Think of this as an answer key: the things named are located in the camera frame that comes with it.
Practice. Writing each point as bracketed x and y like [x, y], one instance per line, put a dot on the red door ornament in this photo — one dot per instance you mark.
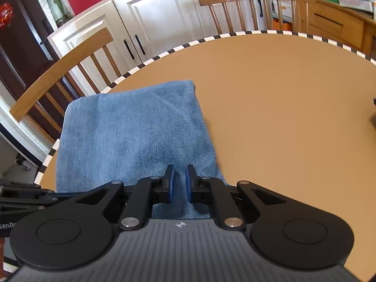
[6, 15]

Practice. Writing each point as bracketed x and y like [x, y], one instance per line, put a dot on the white cabinet with shelves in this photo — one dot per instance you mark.
[141, 29]

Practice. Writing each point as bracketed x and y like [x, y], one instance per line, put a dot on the dark brown door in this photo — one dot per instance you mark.
[25, 51]

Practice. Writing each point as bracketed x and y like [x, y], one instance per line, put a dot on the left wooden chair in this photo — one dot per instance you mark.
[53, 76]

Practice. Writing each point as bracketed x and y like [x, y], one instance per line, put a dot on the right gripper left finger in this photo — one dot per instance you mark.
[141, 198]

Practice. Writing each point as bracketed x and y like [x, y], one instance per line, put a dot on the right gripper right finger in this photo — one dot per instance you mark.
[213, 192]

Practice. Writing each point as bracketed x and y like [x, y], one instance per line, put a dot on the blue denim jeans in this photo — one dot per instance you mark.
[127, 136]

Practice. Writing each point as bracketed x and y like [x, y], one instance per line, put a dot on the wooden sideboard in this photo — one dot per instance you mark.
[332, 21]

